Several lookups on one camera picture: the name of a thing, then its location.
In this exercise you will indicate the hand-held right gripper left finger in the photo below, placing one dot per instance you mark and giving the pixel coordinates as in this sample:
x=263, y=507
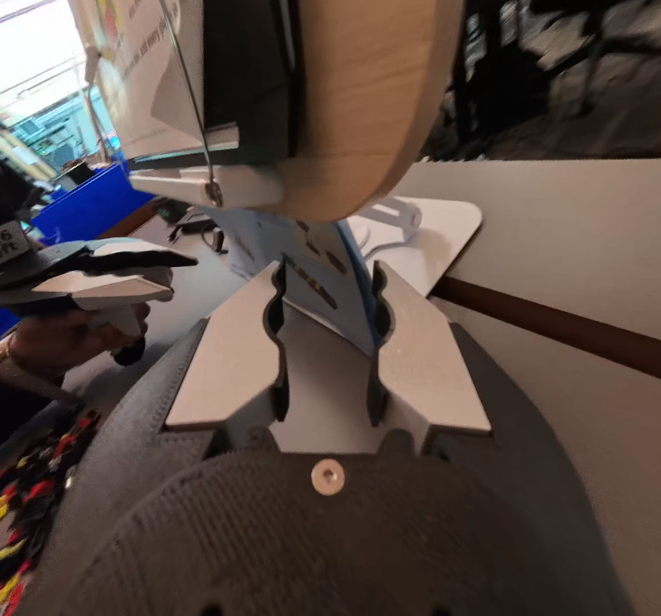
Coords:
x=232, y=368

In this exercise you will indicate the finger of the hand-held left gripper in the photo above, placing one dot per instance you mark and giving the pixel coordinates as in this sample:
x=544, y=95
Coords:
x=139, y=259
x=113, y=288

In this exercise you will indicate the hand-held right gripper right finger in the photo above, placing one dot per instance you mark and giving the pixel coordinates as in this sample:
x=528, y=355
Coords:
x=428, y=368

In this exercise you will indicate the pile of lego pieces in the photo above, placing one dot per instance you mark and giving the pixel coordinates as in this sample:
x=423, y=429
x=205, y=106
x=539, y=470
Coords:
x=31, y=487

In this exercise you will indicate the person's left hand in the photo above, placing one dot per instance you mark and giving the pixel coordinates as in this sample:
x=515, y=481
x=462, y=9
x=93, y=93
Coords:
x=57, y=339

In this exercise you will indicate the black charger with green lights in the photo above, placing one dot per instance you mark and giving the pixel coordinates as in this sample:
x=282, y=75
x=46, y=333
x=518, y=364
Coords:
x=170, y=211

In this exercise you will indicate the blue plastic bin with tag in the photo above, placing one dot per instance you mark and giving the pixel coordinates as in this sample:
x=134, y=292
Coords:
x=88, y=203

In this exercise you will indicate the light blue instruction booklet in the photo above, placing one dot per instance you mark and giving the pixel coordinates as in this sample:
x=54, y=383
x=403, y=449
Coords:
x=320, y=270

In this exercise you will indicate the beige paper holder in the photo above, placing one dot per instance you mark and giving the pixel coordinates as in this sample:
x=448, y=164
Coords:
x=361, y=84

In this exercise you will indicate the background wooden desk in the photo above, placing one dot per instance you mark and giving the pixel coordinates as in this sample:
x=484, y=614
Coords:
x=477, y=58

